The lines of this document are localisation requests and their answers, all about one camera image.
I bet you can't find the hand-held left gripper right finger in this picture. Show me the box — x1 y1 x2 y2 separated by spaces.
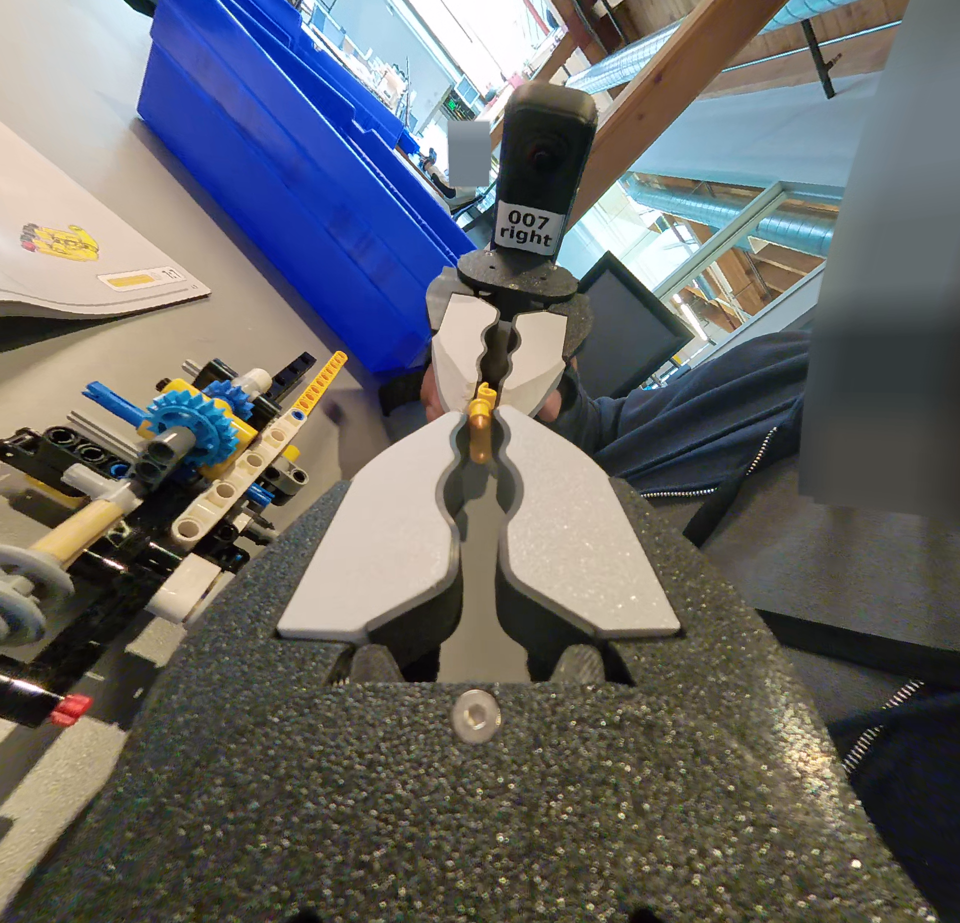
493 404 684 675

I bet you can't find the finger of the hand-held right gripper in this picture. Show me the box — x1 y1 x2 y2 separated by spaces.
497 311 570 416
429 293 501 419

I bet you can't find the black monitor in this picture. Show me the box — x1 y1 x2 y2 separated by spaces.
576 250 697 401

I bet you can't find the lego instruction booklet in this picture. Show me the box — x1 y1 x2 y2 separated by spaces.
0 120 213 321

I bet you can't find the person's right hand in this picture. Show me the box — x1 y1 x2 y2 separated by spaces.
420 366 567 425

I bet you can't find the wooden ceiling beam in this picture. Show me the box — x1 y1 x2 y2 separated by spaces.
487 0 826 227

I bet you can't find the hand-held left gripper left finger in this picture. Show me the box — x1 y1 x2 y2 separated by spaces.
276 410 465 675

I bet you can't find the blue plastic storage bin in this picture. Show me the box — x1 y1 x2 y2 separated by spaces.
137 34 481 393
153 0 421 155

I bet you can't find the person's right forearm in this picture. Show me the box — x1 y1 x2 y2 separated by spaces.
558 329 815 493

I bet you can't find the person's dark navy jacket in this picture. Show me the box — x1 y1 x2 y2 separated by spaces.
630 413 960 923

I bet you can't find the partly built lego model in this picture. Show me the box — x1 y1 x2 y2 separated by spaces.
0 350 351 731

